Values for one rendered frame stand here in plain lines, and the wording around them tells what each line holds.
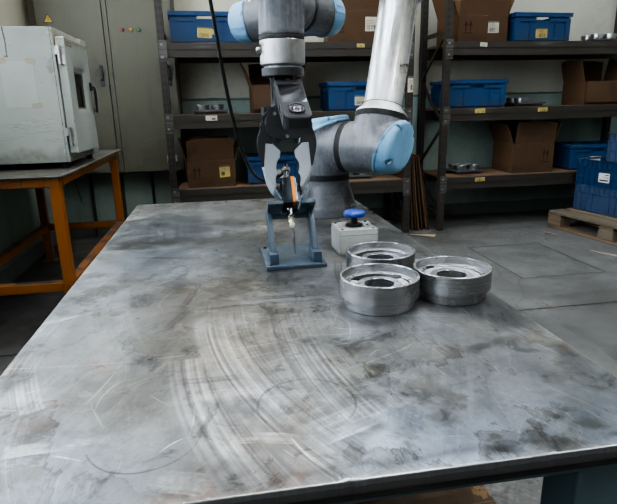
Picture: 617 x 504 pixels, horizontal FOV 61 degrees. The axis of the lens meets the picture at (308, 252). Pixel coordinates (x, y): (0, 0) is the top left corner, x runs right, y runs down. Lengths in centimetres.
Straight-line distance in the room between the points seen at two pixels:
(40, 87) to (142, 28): 180
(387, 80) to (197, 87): 360
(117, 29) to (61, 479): 423
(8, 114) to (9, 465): 252
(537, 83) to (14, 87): 433
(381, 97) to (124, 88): 348
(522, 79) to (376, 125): 435
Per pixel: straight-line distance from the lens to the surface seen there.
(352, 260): 79
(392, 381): 53
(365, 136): 117
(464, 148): 523
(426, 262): 79
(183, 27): 424
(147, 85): 450
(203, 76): 472
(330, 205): 124
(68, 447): 49
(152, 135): 450
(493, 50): 466
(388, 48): 124
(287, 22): 91
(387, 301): 66
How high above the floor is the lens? 106
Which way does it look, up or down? 16 degrees down
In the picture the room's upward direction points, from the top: 1 degrees counter-clockwise
